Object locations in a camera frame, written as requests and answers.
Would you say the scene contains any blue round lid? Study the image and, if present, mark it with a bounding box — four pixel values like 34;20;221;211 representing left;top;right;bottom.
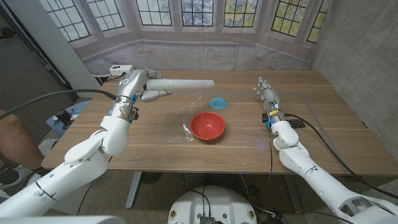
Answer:
209;97;228;110

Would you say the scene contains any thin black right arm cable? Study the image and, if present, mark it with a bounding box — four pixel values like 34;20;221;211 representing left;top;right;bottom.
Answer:
267;126;274;184

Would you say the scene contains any clear cling film sheet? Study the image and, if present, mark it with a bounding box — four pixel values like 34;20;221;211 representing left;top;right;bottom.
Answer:
155;90;206;144

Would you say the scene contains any white floor platform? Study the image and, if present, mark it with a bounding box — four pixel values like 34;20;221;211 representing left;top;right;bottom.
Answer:
46;180;102;216

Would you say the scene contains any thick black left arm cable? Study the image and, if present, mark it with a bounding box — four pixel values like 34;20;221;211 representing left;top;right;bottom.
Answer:
0;89;119;121

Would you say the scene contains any printed window backdrop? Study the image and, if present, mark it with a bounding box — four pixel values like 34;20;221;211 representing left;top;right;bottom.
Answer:
39;0;333;74

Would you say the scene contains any blue floor mat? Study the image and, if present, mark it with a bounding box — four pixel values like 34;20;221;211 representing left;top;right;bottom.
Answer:
45;100;91;129

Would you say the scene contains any grey white sneaker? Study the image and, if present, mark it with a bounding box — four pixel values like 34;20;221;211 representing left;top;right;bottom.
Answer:
0;164;35;198

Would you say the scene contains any black round ribbed object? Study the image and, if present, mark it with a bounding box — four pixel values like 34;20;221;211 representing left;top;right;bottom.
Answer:
139;172;164;184

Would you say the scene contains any white partition panel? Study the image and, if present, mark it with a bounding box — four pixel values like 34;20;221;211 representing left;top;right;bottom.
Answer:
3;0;102;99

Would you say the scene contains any black TV remote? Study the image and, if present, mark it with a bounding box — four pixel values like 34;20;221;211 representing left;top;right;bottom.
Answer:
285;119;306;129

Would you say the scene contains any red bowl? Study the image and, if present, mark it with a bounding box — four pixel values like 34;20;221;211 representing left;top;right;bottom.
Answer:
189;111;226;141

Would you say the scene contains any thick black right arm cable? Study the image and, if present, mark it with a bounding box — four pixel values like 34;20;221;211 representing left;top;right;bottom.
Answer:
283;113;398;200

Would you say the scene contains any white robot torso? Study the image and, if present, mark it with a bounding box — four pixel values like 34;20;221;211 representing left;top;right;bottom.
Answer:
167;185;258;224

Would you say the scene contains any white floor cable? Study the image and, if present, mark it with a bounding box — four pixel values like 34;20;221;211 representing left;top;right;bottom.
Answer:
239;174;277;217

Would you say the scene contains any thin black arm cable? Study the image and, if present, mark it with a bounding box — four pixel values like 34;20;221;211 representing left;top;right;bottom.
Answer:
76;155;113;216
267;126;274;184

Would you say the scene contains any black cylindrical device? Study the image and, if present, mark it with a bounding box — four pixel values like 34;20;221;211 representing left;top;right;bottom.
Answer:
55;109;73;126

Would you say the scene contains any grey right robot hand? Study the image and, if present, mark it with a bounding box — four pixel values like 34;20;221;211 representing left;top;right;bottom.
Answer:
252;76;285;124

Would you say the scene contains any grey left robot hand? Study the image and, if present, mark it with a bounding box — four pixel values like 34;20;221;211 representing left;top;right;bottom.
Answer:
115;68;174;105

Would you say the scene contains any white power strip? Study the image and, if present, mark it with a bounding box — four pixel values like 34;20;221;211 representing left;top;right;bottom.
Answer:
109;64;135;77

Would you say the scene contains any cling film roll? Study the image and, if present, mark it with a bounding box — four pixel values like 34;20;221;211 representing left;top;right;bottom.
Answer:
146;78;215;91

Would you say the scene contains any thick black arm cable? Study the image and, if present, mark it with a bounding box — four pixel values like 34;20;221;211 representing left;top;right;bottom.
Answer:
0;89;119;121
283;113;398;200

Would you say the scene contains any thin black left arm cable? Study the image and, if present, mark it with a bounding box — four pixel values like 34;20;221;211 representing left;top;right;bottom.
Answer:
76;155;113;216

